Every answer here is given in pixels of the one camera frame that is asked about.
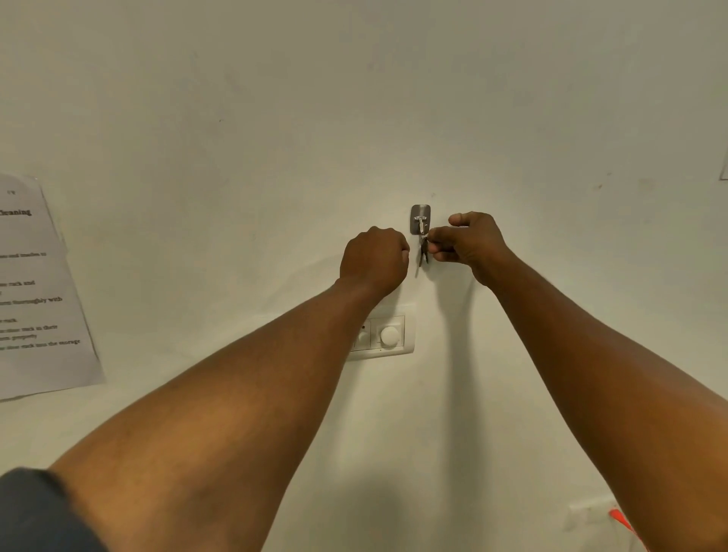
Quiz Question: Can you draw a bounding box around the person's right hand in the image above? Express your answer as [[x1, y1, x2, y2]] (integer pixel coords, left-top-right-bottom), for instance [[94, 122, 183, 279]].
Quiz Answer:
[[426, 211, 516, 288]]

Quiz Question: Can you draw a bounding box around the white switch panel with dial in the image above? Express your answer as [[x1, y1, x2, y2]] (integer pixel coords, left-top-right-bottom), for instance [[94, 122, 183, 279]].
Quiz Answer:
[[347, 304, 417, 360]]

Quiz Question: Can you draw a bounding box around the person's left hand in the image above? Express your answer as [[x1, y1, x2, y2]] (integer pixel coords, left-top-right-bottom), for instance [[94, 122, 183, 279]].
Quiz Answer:
[[338, 226, 411, 300]]

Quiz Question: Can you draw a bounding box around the orange strap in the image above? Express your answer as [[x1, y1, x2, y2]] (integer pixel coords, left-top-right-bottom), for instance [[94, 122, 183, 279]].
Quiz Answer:
[[608, 507, 649, 552]]

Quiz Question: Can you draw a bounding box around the small white wall plate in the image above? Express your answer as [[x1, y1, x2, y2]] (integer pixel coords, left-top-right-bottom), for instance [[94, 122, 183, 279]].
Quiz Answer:
[[566, 493, 621, 533]]

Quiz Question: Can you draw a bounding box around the person's left forearm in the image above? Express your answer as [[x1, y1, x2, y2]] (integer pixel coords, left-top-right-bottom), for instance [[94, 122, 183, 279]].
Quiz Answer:
[[48, 278, 399, 552]]

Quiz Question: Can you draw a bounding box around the metal key bunch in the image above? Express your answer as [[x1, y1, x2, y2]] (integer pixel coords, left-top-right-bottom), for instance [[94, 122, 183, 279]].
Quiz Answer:
[[413, 230, 431, 278]]

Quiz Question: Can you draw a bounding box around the person's right forearm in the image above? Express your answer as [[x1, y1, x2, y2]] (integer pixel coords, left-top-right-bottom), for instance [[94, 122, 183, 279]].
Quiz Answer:
[[483, 249, 728, 552]]

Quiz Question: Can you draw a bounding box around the printed white paper sheet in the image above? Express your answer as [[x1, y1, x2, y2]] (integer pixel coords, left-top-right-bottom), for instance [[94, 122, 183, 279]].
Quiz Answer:
[[0, 173, 107, 402]]

